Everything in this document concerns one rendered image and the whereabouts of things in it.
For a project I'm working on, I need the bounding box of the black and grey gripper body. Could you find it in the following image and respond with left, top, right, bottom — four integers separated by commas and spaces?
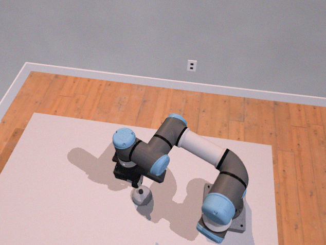
112, 152, 141, 183

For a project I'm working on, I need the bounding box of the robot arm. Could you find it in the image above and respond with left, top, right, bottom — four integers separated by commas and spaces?
113, 113, 249, 243

